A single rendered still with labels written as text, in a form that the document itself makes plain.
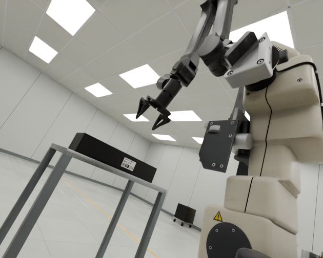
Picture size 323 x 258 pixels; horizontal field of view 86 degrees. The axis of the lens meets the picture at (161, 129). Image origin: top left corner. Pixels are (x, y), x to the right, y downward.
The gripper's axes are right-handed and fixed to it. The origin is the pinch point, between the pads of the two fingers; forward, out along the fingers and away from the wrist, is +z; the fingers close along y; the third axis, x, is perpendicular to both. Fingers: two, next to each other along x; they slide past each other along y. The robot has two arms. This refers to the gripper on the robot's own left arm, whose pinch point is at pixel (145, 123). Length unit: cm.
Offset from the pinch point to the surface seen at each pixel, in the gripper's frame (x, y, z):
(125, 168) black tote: -32, -26, 35
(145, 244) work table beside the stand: -5, -54, 63
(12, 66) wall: -698, 149, 171
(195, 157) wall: -459, -546, 51
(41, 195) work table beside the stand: -11, 12, 52
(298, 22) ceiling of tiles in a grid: -86, -122, -182
